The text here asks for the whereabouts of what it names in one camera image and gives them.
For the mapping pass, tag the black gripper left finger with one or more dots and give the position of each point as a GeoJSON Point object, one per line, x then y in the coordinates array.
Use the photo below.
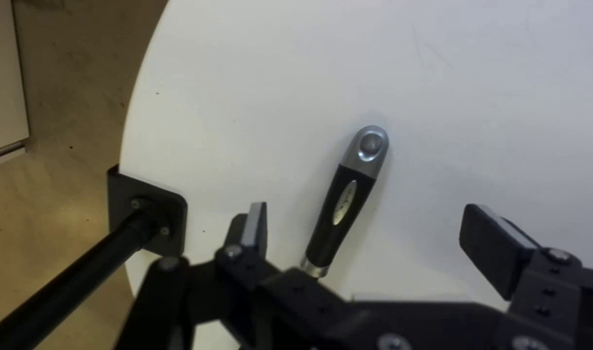
{"type": "Point", "coordinates": [254, 227]}

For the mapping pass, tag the black spoon with silver end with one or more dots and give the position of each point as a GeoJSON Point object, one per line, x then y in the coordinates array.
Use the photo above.
{"type": "Point", "coordinates": [344, 208]}

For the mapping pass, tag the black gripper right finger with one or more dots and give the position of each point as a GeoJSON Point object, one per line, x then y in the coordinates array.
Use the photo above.
{"type": "Point", "coordinates": [492, 250]}

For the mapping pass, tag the black camera stand with clamp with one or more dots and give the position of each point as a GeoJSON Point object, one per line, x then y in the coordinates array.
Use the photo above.
{"type": "Point", "coordinates": [142, 221]}

